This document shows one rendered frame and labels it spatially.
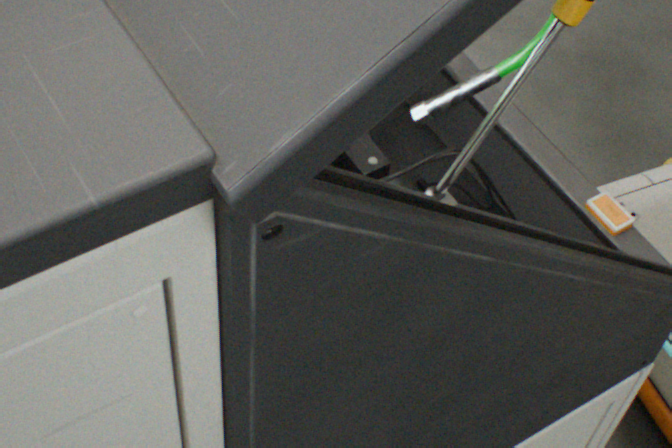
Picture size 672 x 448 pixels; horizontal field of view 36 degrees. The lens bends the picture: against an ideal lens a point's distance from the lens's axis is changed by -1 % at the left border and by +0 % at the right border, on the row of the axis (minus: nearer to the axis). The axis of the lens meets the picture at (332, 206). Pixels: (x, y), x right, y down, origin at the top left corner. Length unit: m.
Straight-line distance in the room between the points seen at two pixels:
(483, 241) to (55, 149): 0.34
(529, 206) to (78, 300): 0.87
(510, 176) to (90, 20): 0.84
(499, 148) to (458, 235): 0.62
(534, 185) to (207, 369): 0.72
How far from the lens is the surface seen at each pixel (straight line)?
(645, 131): 2.72
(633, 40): 2.96
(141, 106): 0.51
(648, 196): 2.19
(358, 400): 0.82
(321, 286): 0.64
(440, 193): 0.72
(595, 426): 1.39
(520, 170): 1.29
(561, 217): 1.27
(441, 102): 1.04
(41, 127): 0.51
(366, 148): 1.19
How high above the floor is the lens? 1.87
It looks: 51 degrees down
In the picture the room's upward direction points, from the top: 6 degrees clockwise
